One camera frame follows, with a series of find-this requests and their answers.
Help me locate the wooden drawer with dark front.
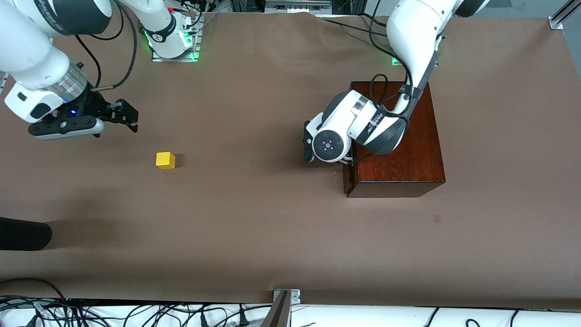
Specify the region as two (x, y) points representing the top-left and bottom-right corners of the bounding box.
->
(344, 161), (359, 197)

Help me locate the black cylinder object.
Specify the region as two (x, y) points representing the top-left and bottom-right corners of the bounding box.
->
(0, 217), (52, 251)

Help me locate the grey metal electronics box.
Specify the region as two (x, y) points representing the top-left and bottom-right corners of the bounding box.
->
(265, 0), (332, 14)

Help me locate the dark brown wooden cabinet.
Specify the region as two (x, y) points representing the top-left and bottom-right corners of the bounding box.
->
(347, 81), (446, 198)

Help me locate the black looping arm cable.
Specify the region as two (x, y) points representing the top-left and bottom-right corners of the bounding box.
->
(75, 34), (102, 88)

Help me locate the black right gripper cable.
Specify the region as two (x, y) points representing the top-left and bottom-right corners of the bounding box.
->
(91, 0), (138, 91)

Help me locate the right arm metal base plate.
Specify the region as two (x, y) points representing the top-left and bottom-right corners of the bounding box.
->
(152, 43), (201, 63)

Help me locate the black large loop cable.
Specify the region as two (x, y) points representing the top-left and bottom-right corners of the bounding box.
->
(0, 277), (69, 327)

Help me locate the black cable tangle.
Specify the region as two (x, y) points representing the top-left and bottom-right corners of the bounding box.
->
(0, 297), (273, 327)

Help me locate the silver metal mounting bracket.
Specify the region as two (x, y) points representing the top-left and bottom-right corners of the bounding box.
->
(273, 289), (301, 304)

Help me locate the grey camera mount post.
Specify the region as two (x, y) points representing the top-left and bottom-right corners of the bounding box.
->
(261, 291), (291, 327)

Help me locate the black base power cable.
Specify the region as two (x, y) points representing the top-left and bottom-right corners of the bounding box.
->
(317, 14), (396, 39)

